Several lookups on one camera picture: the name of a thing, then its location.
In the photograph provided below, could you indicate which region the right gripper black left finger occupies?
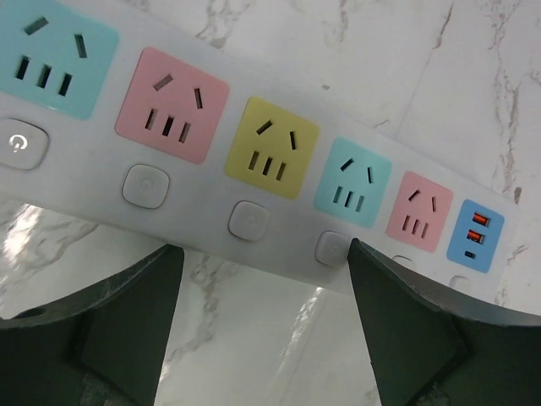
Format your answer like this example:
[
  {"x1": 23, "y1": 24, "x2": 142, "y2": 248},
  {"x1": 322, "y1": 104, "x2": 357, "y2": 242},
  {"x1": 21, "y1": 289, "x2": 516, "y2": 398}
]
[{"x1": 1, "y1": 245, "x2": 184, "y2": 405}]

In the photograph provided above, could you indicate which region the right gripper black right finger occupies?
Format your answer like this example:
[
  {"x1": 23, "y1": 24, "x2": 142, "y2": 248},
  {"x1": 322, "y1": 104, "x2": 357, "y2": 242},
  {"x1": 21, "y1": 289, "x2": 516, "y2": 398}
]
[{"x1": 347, "y1": 239, "x2": 540, "y2": 405}]

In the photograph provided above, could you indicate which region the white power strip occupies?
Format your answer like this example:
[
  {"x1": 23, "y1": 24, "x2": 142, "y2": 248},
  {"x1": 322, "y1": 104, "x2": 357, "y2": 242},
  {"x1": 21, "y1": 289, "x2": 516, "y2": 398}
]
[{"x1": 1, "y1": 1, "x2": 518, "y2": 301}]

